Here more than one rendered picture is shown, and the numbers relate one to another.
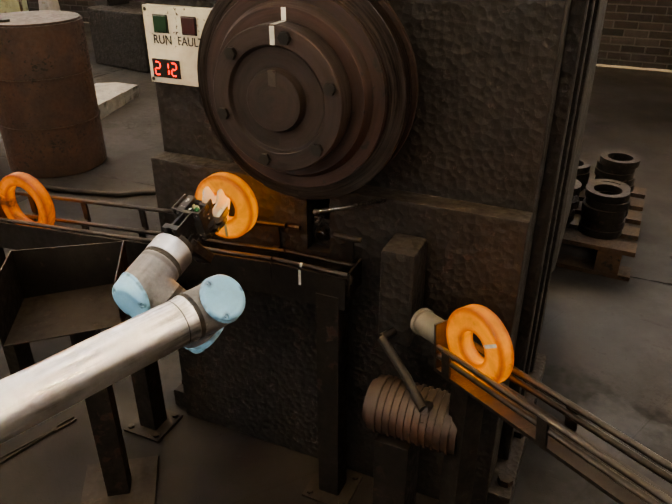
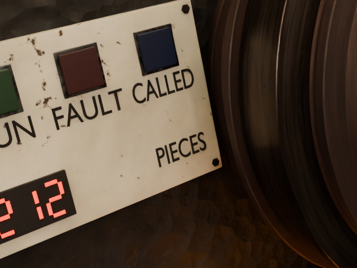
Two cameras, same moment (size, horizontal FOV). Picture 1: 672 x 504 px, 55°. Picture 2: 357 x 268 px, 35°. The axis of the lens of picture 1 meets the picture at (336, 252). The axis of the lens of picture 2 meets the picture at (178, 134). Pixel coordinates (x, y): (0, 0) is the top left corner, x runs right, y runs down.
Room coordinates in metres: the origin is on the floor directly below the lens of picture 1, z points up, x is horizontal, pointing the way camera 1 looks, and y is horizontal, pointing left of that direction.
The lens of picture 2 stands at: (1.19, 0.69, 1.26)
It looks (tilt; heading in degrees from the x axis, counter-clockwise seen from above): 15 degrees down; 307
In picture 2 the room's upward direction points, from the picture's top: 12 degrees counter-clockwise
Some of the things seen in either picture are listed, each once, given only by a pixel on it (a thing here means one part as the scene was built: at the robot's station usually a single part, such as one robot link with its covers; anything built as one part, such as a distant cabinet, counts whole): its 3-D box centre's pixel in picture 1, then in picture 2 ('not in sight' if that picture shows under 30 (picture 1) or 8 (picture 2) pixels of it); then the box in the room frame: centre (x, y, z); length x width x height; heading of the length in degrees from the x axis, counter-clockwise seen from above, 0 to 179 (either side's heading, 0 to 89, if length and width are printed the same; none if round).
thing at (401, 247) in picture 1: (402, 289); not in sight; (1.25, -0.15, 0.68); 0.11 x 0.08 x 0.24; 156
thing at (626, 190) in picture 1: (516, 180); not in sight; (3.04, -0.91, 0.22); 1.20 x 0.81 x 0.44; 64
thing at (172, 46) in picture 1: (193, 47); (90, 122); (1.57, 0.34, 1.15); 0.26 x 0.02 x 0.18; 66
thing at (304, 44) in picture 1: (279, 98); not in sight; (1.24, 0.11, 1.11); 0.28 x 0.06 x 0.28; 66
